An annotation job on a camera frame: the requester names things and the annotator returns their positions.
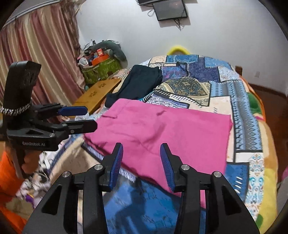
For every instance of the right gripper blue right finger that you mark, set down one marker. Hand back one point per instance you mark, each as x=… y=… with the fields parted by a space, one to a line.
x=171 y=165

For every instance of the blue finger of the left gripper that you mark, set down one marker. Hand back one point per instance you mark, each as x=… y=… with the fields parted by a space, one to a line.
x=80 y=126
x=73 y=111

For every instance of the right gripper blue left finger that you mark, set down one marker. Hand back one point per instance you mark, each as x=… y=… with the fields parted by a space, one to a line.
x=111 y=167

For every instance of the pink pants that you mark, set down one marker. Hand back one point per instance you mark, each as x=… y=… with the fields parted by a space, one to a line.
x=199 y=138

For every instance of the left hand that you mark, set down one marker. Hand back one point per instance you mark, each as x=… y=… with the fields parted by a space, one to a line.
x=31 y=159

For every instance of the yellow wooden bedside board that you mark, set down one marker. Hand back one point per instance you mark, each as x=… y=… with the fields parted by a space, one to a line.
x=95 y=95

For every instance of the green storage bag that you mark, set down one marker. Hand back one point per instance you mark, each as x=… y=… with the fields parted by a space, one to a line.
x=101 y=71

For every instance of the blue patchwork bedspread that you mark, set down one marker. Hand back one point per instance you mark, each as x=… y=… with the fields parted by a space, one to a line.
x=189 y=82

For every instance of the orange box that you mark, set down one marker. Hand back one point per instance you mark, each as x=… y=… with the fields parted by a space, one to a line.
x=99 y=56

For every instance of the grey plush toy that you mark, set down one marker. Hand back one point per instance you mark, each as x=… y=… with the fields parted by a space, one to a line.
x=113 y=48

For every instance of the dark navy folded garment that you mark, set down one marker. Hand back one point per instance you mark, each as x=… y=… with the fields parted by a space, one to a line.
x=140 y=81

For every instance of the striped pink curtain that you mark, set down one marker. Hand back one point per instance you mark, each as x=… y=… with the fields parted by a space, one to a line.
x=48 y=36

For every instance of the yellow green fleece blanket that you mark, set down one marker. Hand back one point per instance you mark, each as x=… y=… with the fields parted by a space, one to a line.
x=268 y=208

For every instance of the yellow plush pillow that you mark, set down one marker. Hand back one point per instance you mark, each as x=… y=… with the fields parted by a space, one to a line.
x=175 y=50

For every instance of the wall mounted black monitor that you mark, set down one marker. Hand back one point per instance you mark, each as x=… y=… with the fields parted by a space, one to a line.
x=171 y=9

